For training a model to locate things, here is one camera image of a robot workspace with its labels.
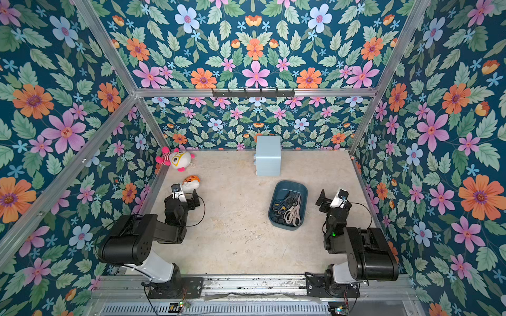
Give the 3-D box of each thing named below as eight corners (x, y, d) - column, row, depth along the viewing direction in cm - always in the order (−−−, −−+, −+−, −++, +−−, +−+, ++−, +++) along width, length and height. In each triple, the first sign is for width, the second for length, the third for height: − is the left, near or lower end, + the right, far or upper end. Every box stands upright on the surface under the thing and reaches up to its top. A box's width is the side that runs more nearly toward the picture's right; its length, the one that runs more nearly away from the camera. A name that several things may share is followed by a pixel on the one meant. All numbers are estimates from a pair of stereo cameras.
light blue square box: (256, 177, 109) (255, 157, 96) (258, 147, 124) (257, 126, 112) (280, 177, 109) (281, 157, 96) (278, 147, 124) (279, 126, 112)
